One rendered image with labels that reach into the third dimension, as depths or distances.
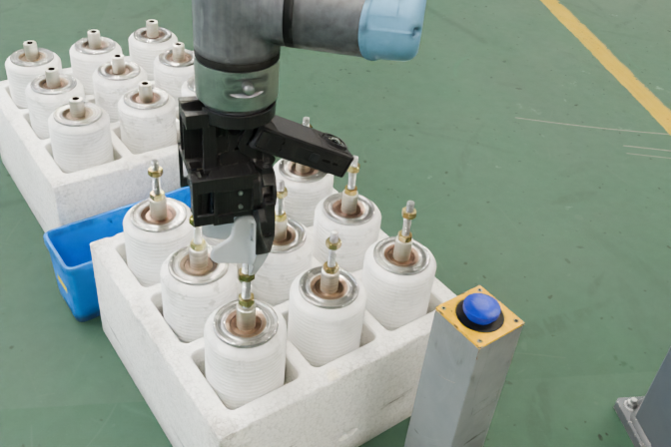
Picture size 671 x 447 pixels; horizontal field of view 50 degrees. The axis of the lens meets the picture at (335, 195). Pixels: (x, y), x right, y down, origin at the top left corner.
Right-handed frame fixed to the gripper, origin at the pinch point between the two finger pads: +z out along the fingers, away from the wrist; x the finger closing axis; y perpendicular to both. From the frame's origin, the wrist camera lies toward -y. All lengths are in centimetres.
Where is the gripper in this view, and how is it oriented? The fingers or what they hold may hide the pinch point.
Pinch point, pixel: (256, 259)
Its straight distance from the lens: 78.9
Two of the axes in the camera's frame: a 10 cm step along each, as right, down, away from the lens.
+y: -9.3, 1.5, -3.3
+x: 3.5, 5.7, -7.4
